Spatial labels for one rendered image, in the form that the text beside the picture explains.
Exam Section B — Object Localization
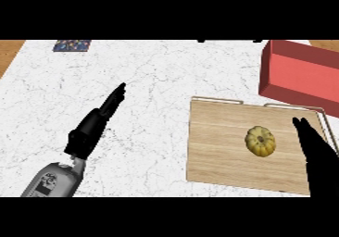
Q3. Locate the dark patterned flat item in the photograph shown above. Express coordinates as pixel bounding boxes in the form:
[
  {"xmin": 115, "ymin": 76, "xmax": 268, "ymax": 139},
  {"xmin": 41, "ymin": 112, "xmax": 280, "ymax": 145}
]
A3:
[{"xmin": 52, "ymin": 39, "xmax": 93, "ymax": 53}]

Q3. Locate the wooden tray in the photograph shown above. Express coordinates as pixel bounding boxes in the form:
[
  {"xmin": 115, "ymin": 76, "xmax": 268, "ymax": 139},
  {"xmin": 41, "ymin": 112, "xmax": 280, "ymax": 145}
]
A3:
[{"xmin": 184, "ymin": 95, "xmax": 339, "ymax": 196}]

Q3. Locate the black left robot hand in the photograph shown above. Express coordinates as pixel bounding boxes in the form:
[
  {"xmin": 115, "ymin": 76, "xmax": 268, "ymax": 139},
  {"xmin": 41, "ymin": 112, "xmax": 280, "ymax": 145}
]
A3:
[{"xmin": 63, "ymin": 81, "xmax": 127, "ymax": 160}]

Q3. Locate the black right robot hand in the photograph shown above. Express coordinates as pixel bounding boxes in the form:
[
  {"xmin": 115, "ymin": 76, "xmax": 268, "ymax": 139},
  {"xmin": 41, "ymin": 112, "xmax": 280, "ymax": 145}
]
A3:
[{"xmin": 292, "ymin": 117, "xmax": 339, "ymax": 198}]

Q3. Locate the red box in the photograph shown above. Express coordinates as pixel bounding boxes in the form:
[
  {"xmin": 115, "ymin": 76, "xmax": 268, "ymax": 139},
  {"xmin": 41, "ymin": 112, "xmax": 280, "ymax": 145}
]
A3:
[{"xmin": 257, "ymin": 39, "xmax": 339, "ymax": 120}]

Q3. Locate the yellow squash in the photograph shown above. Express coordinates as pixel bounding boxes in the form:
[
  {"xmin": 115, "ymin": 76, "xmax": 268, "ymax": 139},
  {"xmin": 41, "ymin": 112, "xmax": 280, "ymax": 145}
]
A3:
[{"xmin": 243, "ymin": 125, "xmax": 277, "ymax": 158}]

